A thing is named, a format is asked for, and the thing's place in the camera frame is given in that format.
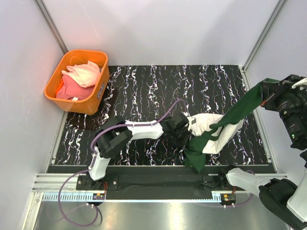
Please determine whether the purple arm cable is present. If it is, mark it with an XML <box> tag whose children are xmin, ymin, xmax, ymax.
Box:
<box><xmin>58</xmin><ymin>98</ymin><xmax>187</xmax><ymax>227</ymax></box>
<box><xmin>203</xmin><ymin>170</ymin><xmax>255</xmax><ymax>208</ymax></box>

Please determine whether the orange garment in basket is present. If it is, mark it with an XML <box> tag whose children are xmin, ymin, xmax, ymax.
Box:
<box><xmin>56</xmin><ymin>79</ymin><xmax>64</xmax><ymax>95</ymax></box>

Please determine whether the light pink folded shirt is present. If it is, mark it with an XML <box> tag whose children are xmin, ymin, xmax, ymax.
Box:
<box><xmin>61</xmin><ymin>61</ymin><xmax>101</xmax><ymax>88</ymax></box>

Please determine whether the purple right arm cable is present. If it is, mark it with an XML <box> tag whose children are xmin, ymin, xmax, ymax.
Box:
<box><xmin>203</xmin><ymin>170</ymin><xmax>255</xmax><ymax>208</ymax></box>

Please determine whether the white green raglan t-shirt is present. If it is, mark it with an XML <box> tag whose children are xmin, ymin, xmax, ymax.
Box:
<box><xmin>183</xmin><ymin>78</ymin><xmax>279</xmax><ymax>172</ymax></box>

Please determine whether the dark pink folded shirt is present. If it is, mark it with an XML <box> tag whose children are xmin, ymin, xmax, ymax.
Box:
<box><xmin>56</xmin><ymin>75</ymin><xmax>94</xmax><ymax>100</ymax></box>

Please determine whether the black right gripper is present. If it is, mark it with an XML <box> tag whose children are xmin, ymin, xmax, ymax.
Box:
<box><xmin>259</xmin><ymin>72</ymin><xmax>307</xmax><ymax>143</ymax></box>

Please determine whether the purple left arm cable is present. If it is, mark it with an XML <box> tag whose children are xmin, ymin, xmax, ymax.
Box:
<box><xmin>58</xmin><ymin>98</ymin><xmax>187</xmax><ymax>227</ymax></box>

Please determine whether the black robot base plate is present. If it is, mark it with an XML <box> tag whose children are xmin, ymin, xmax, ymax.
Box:
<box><xmin>76</xmin><ymin>166</ymin><xmax>233</xmax><ymax>202</ymax></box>

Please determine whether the aluminium rail frame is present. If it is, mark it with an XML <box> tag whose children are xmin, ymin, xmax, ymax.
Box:
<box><xmin>21</xmin><ymin>0</ymin><xmax>307</xmax><ymax>230</ymax></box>

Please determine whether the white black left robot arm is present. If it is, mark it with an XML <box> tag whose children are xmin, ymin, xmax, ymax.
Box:
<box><xmin>87</xmin><ymin>113</ymin><xmax>196</xmax><ymax>190</ymax></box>

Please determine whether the orange plastic laundry basket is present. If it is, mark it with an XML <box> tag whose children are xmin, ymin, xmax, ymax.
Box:
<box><xmin>44</xmin><ymin>49</ymin><xmax>110</xmax><ymax>115</ymax></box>

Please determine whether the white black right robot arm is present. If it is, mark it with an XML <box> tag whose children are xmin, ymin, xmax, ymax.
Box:
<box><xmin>218</xmin><ymin>74</ymin><xmax>307</xmax><ymax>230</ymax></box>

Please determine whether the black marble pattern mat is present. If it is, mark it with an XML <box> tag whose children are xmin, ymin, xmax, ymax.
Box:
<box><xmin>47</xmin><ymin>65</ymin><xmax>276</xmax><ymax>173</ymax></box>

